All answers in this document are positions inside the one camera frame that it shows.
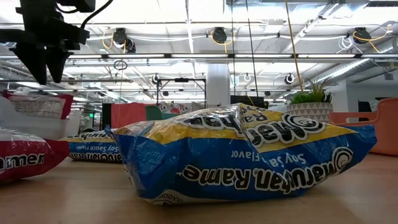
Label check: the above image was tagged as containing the orange plastic bin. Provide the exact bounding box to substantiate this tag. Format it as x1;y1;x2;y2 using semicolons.
328;98;398;157

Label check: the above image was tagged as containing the blue soy sauce ramen pack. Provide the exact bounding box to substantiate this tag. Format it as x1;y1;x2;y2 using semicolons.
60;129;123;164
104;103;377;206

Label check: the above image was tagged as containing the black monitor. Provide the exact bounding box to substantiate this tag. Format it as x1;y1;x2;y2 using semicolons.
230;95;266;109

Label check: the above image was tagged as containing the black hanging cable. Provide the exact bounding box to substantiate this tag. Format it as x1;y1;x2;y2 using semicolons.
244;0;259;98

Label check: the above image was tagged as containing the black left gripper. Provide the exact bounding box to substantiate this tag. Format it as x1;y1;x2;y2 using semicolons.
0;0;90;85

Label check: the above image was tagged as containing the tan hanging rod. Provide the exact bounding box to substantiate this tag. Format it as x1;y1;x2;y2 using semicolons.
284;0;304;92

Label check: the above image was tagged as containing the black gantry frame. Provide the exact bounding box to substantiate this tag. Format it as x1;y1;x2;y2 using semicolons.
156;77;208;108

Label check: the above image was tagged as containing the red partition panel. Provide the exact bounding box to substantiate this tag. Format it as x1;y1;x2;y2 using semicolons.
110;102;147;129

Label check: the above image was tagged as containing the black overhead light rail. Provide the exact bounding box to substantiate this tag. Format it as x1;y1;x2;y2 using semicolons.
0;53;398;60

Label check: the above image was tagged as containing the white building column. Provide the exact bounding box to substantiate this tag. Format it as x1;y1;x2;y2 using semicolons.
206;63;231;109

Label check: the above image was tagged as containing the red beef ramen pack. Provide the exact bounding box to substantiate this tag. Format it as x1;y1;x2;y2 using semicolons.
0;126;70;184
2;91;74;121

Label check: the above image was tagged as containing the potted plant patterned white pot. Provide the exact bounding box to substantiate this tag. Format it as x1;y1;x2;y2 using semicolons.
287;79;334;124

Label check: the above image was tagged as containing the black ceiling cable reel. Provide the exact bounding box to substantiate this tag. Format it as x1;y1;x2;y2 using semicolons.
353;27;371;45
111;27;137;54
211;26;228;45

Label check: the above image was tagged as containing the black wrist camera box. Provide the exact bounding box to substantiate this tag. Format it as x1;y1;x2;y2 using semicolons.
57;0;96;13

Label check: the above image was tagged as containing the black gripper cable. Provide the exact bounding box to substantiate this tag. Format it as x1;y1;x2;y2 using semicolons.
80;0;114;29

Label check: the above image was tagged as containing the white background machine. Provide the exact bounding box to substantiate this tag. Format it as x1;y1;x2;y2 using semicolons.
12;86;32;96

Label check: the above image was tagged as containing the clear plastic bin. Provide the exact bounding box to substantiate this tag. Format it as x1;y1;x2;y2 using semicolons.
0;93;84;141

